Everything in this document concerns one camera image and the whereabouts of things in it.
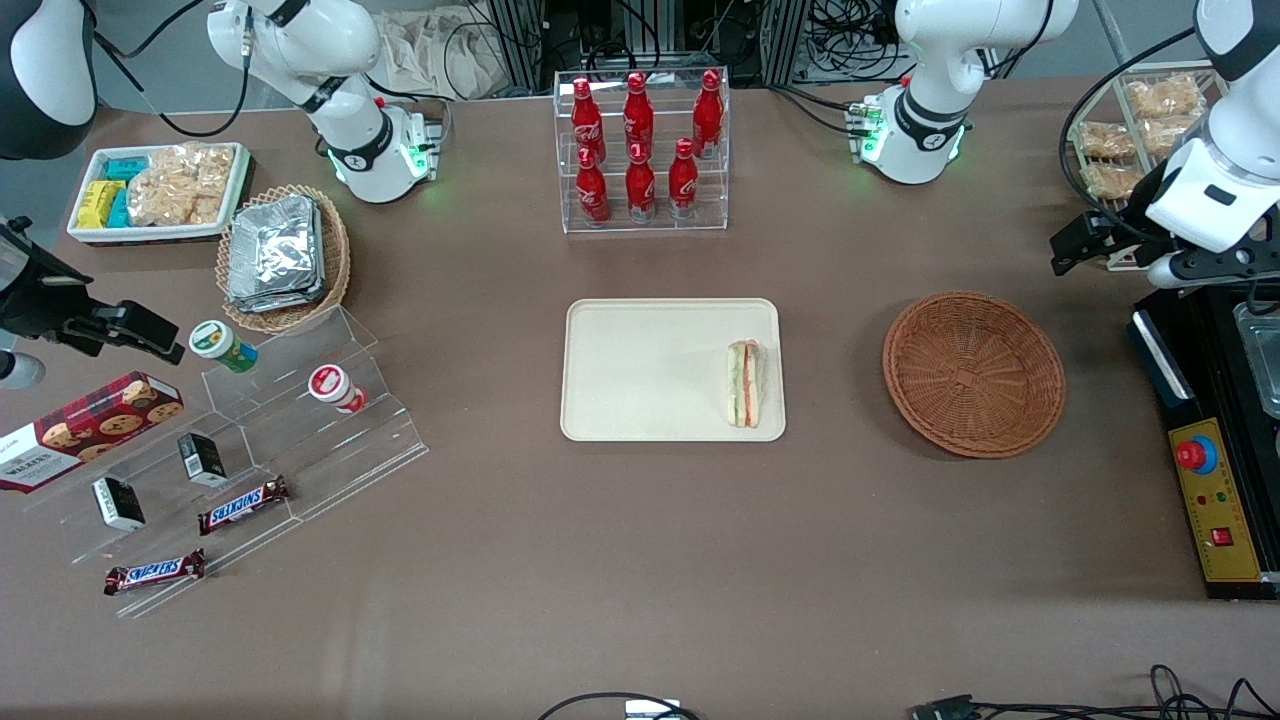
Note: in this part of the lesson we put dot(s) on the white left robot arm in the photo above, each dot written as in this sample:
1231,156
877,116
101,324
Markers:
950,50

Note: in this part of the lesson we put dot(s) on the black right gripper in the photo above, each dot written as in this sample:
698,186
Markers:
38,298

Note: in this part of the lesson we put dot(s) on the brown Snickers bar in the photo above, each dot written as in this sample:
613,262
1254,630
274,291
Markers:
243,506
155,572

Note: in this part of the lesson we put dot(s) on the white rectangular snack tray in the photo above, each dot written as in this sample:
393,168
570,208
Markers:
160,234

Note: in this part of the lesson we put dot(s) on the grey metal basin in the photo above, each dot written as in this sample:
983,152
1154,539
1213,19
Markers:
1262,350

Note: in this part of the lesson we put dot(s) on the clear bag of crackers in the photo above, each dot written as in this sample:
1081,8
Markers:
180,185

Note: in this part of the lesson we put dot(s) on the yellow snack packet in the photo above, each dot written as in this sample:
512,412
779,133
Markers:
96,205

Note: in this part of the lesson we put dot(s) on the small black box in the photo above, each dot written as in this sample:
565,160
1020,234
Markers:
119,504
203,460

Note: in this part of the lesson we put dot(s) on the clear snack bag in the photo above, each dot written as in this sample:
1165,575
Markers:
1108,181
1170,138
1105,140
1165,97

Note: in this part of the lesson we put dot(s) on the white power adapter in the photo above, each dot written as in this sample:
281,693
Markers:
652,711

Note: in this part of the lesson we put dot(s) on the teal snack packet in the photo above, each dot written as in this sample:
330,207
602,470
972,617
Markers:
125,168
119,210

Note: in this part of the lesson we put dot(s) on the triangular sandwich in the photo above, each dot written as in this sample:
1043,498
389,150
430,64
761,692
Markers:
745,385

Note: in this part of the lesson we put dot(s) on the round brown wicker basket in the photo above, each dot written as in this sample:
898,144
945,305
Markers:
970,375

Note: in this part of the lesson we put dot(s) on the aluminium frame post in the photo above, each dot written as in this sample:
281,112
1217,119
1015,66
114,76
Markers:
783,40
520,40

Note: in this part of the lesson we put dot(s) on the red lidded cup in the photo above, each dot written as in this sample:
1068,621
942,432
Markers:
333,388

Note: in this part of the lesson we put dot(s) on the beige plastic tray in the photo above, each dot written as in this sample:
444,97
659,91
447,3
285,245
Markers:
650,370

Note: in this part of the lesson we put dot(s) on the silver foil pack stack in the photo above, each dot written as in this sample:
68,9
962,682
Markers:
275,250

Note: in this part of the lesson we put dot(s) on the black machine yellow panel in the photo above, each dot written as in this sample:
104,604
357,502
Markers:
1215,540

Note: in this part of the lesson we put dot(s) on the beige cloth bag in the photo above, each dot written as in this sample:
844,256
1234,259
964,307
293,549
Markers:
430,55

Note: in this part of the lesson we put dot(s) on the red cola bottle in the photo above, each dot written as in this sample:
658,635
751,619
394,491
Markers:
585,115
592,195
708,110
638,110
640,190
683,185

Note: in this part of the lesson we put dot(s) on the clear acrylic step riser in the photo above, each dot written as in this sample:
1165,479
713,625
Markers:
160,470
340,460

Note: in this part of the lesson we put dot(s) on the clear acrylic bottle rack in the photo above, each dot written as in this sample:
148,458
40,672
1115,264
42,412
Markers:
566,216

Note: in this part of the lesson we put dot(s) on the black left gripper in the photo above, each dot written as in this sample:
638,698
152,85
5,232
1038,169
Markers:
1140,212

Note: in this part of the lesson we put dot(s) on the oval light wicker basket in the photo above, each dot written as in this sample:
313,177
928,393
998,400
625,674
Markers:
337,265

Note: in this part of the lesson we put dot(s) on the red tartan cookie box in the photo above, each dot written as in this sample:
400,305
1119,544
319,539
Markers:
90,425

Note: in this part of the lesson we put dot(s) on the green lidded cup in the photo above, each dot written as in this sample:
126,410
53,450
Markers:
220,345

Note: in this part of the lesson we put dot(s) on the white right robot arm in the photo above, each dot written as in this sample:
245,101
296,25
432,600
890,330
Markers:
320,50

